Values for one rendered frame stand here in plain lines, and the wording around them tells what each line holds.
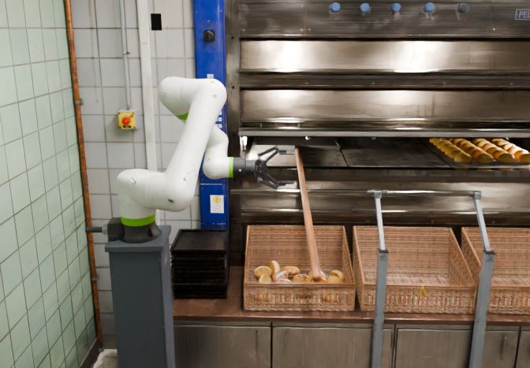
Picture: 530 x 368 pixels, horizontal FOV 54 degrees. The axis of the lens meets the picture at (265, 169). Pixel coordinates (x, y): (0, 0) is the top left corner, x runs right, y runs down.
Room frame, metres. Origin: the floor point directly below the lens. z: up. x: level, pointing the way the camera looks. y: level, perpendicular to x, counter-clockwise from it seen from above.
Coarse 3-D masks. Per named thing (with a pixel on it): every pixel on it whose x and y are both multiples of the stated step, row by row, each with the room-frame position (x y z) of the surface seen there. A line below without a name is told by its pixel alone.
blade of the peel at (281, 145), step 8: (256, 144) 3.40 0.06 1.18; (264, 144) 3.40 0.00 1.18; (272, 144) 3.40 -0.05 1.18; (280, 144) 3.40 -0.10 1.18; (288, 144) 3.40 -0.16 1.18; (296, 144) 3.40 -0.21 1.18; (304, 144) 3.40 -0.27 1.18; (312, 144) 3.40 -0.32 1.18; (320, 144) 3.40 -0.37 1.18; (328, 144) 3.40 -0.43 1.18; (336, 144) 3.40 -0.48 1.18
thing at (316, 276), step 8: (296, 152) 3.08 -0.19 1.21; (304, 184) 2.41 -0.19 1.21; (304, 192) 2.28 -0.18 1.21; (304, 200) 2.17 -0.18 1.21; (304, 208) 2.08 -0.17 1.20; (304, 216) 1.99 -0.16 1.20; (312, 232) 1.81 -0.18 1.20; (312, 240) 1.73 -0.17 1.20; (312, 248) 1.66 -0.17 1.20; (312, 256) 1.60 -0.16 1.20; (312, 264) 1.54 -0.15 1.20; (312, 272) 1.49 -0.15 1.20; (320, 272) 1.50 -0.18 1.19; (320, 280) 1.47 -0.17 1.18
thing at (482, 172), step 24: (288, 168) 2.81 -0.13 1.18; (312, 168) 2.81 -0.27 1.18; (336, 168) 2.81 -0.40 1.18; (360, 168) 2.81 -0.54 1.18; (384, 168) 2.81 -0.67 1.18; (408, 168) 2.81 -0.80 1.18; (432, 168) 2.81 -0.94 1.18; (456, 168) 2.81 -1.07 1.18; (480, 168) 2.81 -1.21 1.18; (504, 168) 2.81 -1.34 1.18; (528, 168) 2.81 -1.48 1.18
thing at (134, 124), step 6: (120, 114) 2.75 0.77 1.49; (126, 114) 2.75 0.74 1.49; (132, 114) 2.75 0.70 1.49; (138, 114) 2.80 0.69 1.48; (120, 120) 2.75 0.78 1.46; (132, 120) 2.75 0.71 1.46; (138, 120) 2.80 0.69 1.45; (120, 126) 2.75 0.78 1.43; (126, 126) 2.75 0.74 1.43; (132, 126) 2.75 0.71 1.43; (138, 126) 2.79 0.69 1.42
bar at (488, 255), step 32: (256, 192) 2.43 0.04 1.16; (288, 192) 2.42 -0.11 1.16; (320, 192) 2.42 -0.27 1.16; (352, 192) 2.41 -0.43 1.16; (384, 192) 2.41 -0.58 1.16; (416, 192) 2.41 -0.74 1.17; (448, 192) 2.40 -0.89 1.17; (480, 192) 2.39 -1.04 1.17; (480, 224) 2.29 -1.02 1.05; (384, 256) 2.18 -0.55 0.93; (384, 288) 2.18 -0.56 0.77; (480, 288) 2.18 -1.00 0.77; (480, 320) 2.17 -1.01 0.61; (480, 352) 2.17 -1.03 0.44
